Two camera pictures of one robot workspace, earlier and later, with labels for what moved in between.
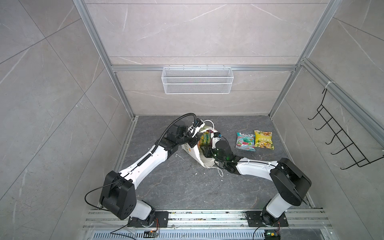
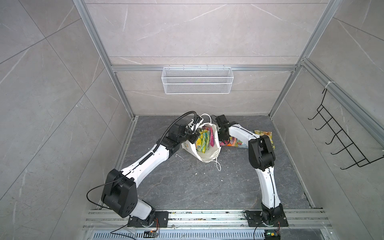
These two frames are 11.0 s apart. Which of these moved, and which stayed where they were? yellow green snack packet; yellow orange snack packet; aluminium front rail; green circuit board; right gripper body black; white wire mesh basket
Moved: yellow orange snack packet; right gripper body black
Stayed: yellow green snack packet; aluminium front rail; green circuit board; white wire mesh basket
